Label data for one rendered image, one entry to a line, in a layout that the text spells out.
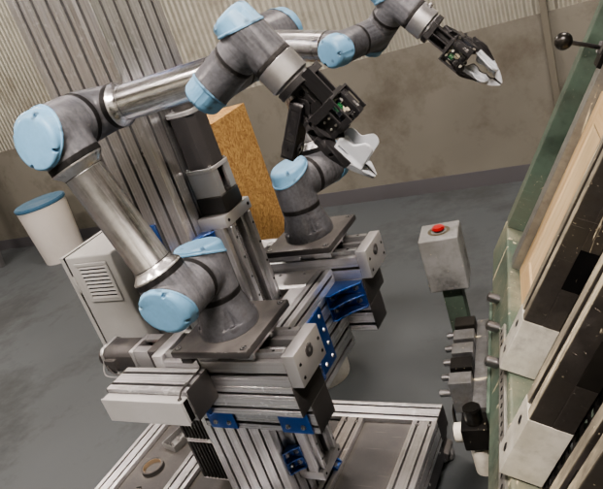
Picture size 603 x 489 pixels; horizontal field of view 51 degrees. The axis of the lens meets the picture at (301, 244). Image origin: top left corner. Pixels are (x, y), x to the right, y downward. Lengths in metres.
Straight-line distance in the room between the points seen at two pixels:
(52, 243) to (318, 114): 5.61
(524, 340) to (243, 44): 0.76
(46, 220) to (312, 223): 4.82
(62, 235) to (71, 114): 5.21
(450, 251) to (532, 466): 0.93
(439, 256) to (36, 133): 1.18
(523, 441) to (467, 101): 3.71
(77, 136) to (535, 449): 1.00
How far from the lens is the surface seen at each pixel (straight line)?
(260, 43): 1.06
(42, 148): 1.31
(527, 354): 1.32
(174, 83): 1.29
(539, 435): 1.08
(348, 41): 1.51
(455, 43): 1.52
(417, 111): 4.72
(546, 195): 1.65
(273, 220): 3.47
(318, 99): 1.06
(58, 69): 1.70
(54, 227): 6.49
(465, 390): 1.59
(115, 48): 1.59
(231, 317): 1.48
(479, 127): 4.66
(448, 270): 1.95
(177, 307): 1.31
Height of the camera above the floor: 1.72
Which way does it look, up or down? 22 degrees down
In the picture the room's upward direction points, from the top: 19 degrees counter-clockwise
